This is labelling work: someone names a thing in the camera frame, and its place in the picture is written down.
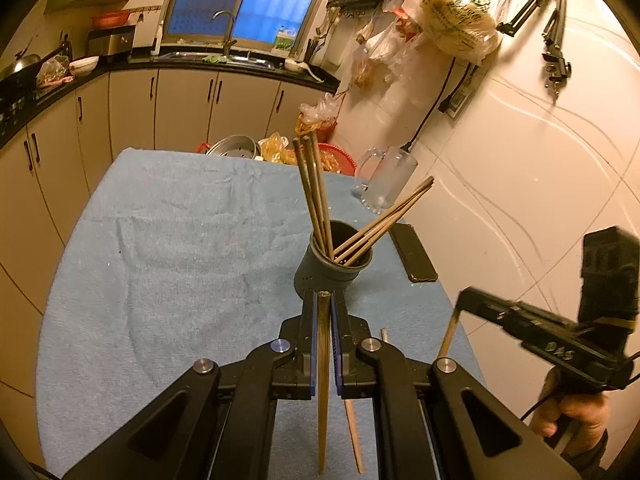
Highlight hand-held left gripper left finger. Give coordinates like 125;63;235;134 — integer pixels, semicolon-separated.
62;290;319;480

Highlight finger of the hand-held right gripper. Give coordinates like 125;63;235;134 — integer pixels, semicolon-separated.
457;286;526;341

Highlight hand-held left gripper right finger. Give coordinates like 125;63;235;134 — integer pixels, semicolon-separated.
331;290;583;480

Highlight light wooden chopstick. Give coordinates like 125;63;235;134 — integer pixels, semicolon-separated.
341;195;426;264
436;304;462;361
344;328;389;474
346;217;398;267
316;290;332;477
333;176;436;255
335;184;434;261

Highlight dark round utensil holder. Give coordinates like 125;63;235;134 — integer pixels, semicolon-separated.
294;219;373;303

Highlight dark chopstick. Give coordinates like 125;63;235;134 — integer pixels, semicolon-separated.
292;137;325;253
300;135;329;256
309;132;334;257

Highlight person's right forearm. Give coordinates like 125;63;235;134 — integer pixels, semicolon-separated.
560;430;613;476

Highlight person's right hand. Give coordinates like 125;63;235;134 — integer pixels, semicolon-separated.
530;367;612;443

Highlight black smartphone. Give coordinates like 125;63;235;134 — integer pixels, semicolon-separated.
390;222;438;283

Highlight blue towel table cover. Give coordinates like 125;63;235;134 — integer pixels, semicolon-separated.
36;147;486;478

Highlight clear glass mug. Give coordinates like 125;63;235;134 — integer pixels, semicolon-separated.
355;145;418;212

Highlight red woven basket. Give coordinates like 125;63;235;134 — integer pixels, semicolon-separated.
320;142;358;176

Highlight yellow food bag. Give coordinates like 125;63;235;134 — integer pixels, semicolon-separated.
260;132;297;166

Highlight steel steamer pot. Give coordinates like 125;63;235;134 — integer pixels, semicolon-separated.
205;134;262;160

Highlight clear plastic snack bag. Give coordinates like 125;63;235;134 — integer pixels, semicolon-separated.
299;92;346;143

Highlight white ladle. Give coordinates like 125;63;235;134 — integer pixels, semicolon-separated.
285;57;325;82

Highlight hanging clear plastic bags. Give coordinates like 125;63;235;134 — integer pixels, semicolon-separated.
350;0;436;92

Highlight bag of flatbread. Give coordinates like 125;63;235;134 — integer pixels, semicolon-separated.
420;0;516;58

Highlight steel kitchen sink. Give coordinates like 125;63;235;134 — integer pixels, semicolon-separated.
160;50;281;68

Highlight beige lower kitchen cabinets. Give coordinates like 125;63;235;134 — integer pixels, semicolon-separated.
0;67;341;401

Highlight black kitchen countertop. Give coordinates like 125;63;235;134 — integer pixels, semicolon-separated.
0;55;341;147

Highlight chrome kitchen faucet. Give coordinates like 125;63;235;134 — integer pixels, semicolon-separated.
212;10;238;56

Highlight kitchen window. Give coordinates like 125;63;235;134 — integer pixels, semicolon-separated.
167;0;333;53

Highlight white bowl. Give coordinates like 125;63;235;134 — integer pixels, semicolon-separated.
69;56;100;77

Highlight stainless steel countertop appliance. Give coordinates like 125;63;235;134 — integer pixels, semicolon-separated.
87;25;137;57

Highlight black gas stove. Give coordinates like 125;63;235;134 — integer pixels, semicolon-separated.
0;80;36;141

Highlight red plastic basket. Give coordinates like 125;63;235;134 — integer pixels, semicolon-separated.
91;11;136;29

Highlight steel wok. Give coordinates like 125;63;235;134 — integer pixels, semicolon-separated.
0;52;42;81

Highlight black power cable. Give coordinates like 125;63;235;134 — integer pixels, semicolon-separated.
400;55;476;153

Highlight wall power socket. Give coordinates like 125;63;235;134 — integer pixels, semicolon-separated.
439;87;472;120

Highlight black wall shelf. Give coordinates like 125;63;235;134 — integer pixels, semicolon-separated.
326;0;396;13

